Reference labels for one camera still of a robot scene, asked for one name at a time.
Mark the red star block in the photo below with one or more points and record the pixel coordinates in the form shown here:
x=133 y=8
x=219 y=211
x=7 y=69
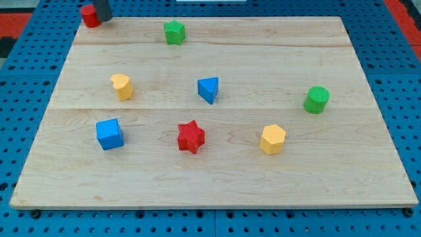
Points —
x=190 y=137

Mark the blue cube block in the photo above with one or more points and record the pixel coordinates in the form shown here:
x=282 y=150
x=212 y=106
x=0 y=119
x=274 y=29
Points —
x=109 y=134

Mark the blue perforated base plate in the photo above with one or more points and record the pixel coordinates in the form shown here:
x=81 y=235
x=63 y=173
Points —
x=32 y=68

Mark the red cylinder block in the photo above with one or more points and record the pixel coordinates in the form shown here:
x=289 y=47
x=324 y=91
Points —
x=89 y=16

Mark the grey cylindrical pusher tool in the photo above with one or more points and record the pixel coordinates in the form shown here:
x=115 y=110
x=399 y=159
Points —
x=103 y=10

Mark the yellow heart block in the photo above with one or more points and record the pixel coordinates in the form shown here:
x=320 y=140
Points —
x=122 y=85

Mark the blue triangle block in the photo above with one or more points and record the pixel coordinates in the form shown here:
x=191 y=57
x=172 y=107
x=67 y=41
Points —
x=208 y=89

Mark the green cylinder block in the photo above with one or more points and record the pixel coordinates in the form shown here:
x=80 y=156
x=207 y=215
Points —
x=316 y=99

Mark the yellow hexagon block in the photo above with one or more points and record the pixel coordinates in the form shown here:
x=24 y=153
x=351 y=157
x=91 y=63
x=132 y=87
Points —
x=272 y=139

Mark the green star block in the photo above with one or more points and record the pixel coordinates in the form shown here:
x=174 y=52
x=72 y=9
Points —
x=174 y=32

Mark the light wooden board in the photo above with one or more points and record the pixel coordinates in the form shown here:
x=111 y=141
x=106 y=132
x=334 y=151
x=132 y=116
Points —
x=342 y=157

